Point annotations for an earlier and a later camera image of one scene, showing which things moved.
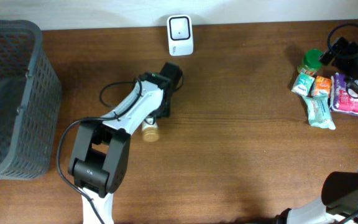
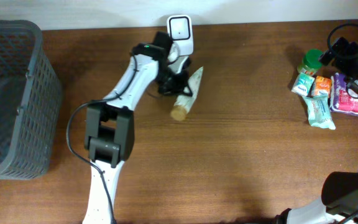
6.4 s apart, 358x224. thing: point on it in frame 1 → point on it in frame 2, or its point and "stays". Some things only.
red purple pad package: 340,101 stays
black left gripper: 167,112 → 176,83
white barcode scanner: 180,35 stays
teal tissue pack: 302,84 stays
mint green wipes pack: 319,112 stays
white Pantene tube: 150,132 → 183,103
